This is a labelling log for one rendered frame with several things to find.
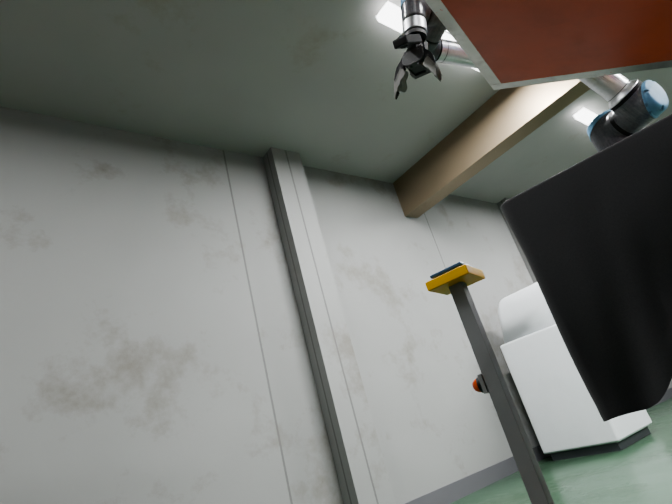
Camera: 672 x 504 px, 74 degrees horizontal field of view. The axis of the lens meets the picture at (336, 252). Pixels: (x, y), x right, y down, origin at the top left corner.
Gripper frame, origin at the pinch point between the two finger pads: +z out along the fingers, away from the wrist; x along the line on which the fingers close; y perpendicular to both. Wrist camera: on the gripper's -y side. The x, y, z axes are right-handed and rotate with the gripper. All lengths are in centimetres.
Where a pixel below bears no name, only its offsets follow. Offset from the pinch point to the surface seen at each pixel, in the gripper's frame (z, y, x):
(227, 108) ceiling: -108, 84, 197
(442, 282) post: 58, 5, -1
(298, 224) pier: -29, 152, 187
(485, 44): -6.6, 2.3, -20.8
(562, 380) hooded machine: 105, 335, 42
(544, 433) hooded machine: 152, 344, 65
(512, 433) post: 97, 10, -14
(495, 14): -4.8, -9.5, -27.4
